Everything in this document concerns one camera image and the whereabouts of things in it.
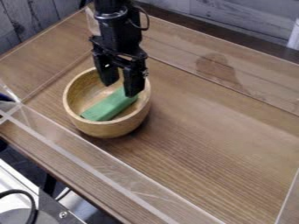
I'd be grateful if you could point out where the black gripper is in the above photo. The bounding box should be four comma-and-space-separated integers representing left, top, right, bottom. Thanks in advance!
89, 8, 150, 97

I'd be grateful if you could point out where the green rectangular block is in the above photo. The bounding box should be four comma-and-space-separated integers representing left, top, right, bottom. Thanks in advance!
80, 87, 138, 122

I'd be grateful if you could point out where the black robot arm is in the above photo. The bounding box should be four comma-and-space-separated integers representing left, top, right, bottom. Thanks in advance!
89, 0, 150, 97

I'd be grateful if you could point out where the brown wooden bowl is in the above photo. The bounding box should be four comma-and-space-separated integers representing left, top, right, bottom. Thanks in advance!
61, 67, 151, 138

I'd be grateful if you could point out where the black table leg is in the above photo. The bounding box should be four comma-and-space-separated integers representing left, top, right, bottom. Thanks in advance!
43, 174, 57, 196

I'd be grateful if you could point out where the clear acrylic front barrier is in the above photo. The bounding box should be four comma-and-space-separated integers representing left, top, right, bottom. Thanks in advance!
0, 81, 227, 224

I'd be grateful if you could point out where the clear acrylic corner bracket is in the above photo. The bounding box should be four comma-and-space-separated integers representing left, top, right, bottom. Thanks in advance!
85, 7, 100, 36

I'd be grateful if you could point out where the white post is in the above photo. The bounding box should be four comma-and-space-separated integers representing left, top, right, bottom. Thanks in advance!
287, 18, 299, 50

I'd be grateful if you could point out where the grey metal bracket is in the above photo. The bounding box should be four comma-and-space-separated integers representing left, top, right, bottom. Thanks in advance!
35, 190, 87, 224

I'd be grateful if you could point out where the black cable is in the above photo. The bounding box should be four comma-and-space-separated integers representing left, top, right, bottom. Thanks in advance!
0, 188, 40, 224

